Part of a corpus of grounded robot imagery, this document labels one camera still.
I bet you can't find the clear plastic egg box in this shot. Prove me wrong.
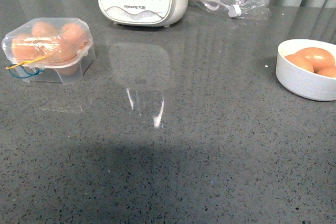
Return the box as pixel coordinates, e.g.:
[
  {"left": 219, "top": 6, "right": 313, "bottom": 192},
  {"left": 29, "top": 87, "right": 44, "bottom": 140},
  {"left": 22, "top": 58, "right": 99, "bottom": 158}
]
[{"left": 2, "top": 17, "right": 96, "bottom": 84}]

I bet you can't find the white power cord plug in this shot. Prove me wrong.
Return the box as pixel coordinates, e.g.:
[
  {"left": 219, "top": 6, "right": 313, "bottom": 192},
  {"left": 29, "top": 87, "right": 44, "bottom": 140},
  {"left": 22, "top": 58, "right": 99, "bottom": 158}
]
[{"left": 194, "top": 0, "right": 242, "bottom": 18}]

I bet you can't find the white round bowl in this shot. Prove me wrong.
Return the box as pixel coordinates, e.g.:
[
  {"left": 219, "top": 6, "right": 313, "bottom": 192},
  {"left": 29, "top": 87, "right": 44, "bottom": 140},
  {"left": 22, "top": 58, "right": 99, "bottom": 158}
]
[{"left": 276, "top": 39, "right": 335, "bottom": 101}]

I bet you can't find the brown egg in bowl top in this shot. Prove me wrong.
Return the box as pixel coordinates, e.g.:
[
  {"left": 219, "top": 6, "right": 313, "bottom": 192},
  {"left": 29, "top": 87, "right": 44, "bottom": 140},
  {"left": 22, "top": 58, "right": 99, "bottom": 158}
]
[{"left": 295, "top": 47, "right": 335, "bottom": 73}]

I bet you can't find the brown egg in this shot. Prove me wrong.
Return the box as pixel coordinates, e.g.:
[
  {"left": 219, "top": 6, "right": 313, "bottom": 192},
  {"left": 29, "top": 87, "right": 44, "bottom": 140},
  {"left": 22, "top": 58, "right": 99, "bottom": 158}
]
[
  {"left": 295, "top": 47, "right": 335, "bottom": 73},
  {"left": 11, "top": 34, "right": 44, "bottom": 62},
  {"left": 45, "top": 37, "right": 78, "bottom": 76},
  {"left": 285, "top": 54, "right": 314, "bottom": 72},
  {"left": 31, "top": 22, "right": 58, "bottom": 37},
  {"left": 61, "top": 23, "right": 89, "bottom": 48},
  {"left": 317, "top": 66, "right": 336, "bottom": 78}
]

